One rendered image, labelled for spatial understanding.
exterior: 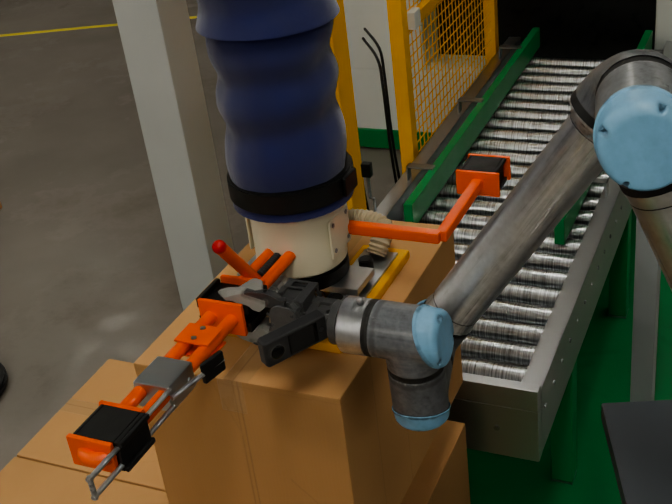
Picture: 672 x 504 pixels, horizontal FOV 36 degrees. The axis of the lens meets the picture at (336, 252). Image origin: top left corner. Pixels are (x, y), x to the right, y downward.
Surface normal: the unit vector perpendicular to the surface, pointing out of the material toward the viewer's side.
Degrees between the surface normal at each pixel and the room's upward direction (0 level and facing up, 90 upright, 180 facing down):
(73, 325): 0
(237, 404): 89
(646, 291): 90
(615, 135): 87
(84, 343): 0
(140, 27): 90
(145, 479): 0
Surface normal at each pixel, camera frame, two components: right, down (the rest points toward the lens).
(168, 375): -0.11, -0.87
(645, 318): -0.39, 0.50
